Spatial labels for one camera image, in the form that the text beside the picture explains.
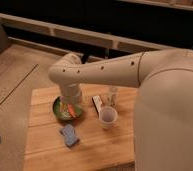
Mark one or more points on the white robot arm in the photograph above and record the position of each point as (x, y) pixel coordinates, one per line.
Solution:
(163, 109)

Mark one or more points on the wooden table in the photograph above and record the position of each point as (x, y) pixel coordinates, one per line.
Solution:
(97, 148)

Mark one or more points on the clear glass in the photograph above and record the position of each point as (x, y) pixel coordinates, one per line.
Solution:
(112, 95)

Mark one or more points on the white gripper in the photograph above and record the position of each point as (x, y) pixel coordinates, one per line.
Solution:
(71, 94)

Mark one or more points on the blue sponge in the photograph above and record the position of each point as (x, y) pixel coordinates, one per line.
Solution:
(70, 137)

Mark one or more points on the green ceramic bowl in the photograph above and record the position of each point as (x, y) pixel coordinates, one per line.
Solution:
(60, 110)

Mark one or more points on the orange carrot piece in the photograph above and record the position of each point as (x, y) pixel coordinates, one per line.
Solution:
(71, 111)

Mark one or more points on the black and white rectangular box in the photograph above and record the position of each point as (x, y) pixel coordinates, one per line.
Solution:
(98, 103)

